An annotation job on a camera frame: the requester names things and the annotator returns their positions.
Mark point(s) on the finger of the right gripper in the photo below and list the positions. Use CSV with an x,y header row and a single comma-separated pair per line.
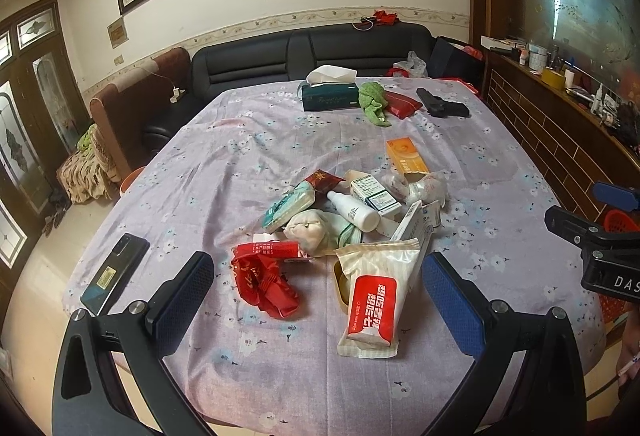
x,y
588,236
625,199

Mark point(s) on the white tissue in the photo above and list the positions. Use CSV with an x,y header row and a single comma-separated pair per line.
x,y
428,187

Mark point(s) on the wooden brick-pattern cabinet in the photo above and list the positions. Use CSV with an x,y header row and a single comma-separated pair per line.
x,y
566,143

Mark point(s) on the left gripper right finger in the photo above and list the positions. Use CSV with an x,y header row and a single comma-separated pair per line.
x,y
526,376

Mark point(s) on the yellow round container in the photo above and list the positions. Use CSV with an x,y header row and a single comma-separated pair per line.
x,y
341,286

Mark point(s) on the beige wrapper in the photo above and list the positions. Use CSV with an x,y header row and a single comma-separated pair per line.
x,y
319,233

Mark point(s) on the white cigarette box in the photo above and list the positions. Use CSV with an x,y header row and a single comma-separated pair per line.
x,y
370,191

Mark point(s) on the black leather sofa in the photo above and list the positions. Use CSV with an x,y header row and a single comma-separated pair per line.
x,y
283,57

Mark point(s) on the teal tissue packet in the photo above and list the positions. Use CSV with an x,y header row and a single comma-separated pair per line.
x,y
295,201

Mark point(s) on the red pouch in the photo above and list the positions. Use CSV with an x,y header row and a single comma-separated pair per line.
x,y
400,105

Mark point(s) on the red plastic mesh basket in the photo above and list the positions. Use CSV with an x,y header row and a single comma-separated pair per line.
x,y
616,285

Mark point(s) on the red white wet-wipe pack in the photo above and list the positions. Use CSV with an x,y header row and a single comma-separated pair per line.
x,y
378,277

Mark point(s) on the wooden glass door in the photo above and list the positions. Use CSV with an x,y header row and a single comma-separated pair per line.
x,y
42,117

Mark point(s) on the orange cardboard box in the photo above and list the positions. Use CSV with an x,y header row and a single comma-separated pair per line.
x,y
405,157

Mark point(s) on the white plastic bottle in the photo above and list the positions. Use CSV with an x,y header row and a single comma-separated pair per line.
x,y
355,211

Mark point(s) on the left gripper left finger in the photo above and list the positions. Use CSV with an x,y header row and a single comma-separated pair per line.
x,y
88,396

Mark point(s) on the floral lilac tablecloth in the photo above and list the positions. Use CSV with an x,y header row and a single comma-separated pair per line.
x,y
262,352

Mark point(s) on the green crumpled cloth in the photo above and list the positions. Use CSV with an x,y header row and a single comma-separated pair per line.
x,y
371,98

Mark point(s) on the red plastic bag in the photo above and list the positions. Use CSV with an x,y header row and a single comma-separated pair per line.
x,y
258,277

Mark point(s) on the black smartphone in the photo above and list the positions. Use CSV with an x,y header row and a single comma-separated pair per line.
x,y
114,274

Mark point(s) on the dark green tissue box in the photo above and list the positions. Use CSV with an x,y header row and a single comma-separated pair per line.
x,y
329,97

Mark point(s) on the patterned blanket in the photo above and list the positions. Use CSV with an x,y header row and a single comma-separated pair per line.
x,y
90,172

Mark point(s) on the brown armchair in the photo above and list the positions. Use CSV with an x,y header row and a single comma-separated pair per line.
x,y
123,106

